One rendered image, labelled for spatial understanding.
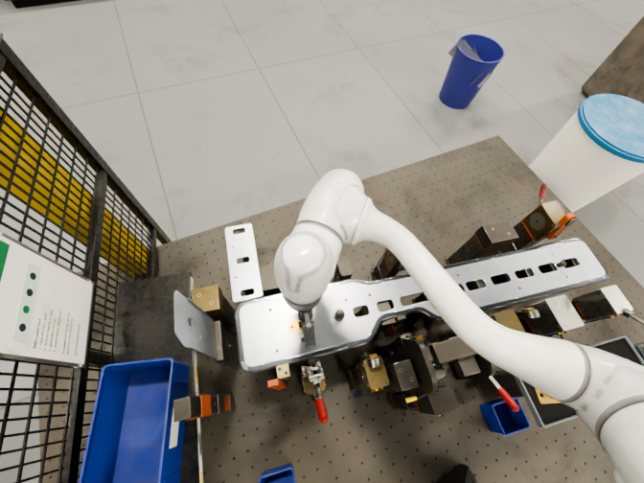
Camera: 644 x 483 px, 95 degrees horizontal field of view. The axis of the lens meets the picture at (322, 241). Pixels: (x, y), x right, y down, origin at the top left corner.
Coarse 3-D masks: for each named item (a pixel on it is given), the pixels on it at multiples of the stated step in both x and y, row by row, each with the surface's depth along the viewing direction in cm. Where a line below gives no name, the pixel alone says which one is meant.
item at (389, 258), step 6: (384, 252) 116; (390, 252) 110; (384, 258) 118; (390, 258) 111; (396, 258) 106; (384, 264) 120; (390, 264) 112; (396, 264) 107; (378, 270) 127; (384, 270) 121; (390, 270) 113; (396, 270) 112; (372, 276) 136; (378, 276) 129; (384, 276) 122; (390, 276) 121
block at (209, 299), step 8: (200, 288) 92; (208, 288) 92; (216, 288) 92; (192, 296) 91; (200, 296) 91; (208, 296) 91; (216, 296) 91; (200, 304) 90; (208, 304) 90; (216, 304) 90; (224, 304) 101; (208, 312) 90; (216, 312) 92; (224, 312) 98; (232, 312) 112; (216, 320) 101; (224, 320) 103; (232, 320) 109; (232, 328) 115
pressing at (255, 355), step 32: (512, 256) 112; (544, 256) 113; (576, 256) 114; (352, 288) 102; (384, 288) 102; (416, 288) 103; (480, 288) 105; (512, 288) 106; (544, 288) 107; (256, 320) 95; (288, 320) 95; (320, 320) 96; (352, 320) 97; (256, 352) 90; (288, 352) 91; (320, 352) 91
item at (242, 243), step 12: (228, 228) 109; (252, 228) 110; (228, 240) 107; (240, 240) 107; (252, 240) 108; (228, 252) 105; (240, 252) 105; (252, 252) 105; (240, 264) 103; (252, 264) 103; (240, 276) 101; (252, 276) 101; (240, 288) 99; (240, 300) 97
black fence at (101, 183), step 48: (0, 48) 64; (0, 96) 64; (48, 96) 77; (48, 144) 76; (96, 192) 94; (48, 240) 70; (96, 240) 87; (144, 240) 123; (96, 288) 84; (48, 432) 60
